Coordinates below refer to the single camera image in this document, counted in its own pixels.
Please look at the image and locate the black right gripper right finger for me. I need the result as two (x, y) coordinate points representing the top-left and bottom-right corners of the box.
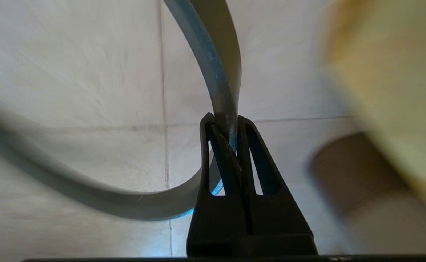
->
(237, 116), (318, 255)

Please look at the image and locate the grey bin rim ring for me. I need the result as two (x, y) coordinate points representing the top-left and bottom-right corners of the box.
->
(0, 0), (242, 221)

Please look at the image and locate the yellow fabric bag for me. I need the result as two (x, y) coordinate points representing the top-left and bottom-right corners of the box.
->
(322, 0), (426, 226)

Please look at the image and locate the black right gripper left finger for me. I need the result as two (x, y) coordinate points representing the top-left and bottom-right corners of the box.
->
(186, 113), (250, 255)

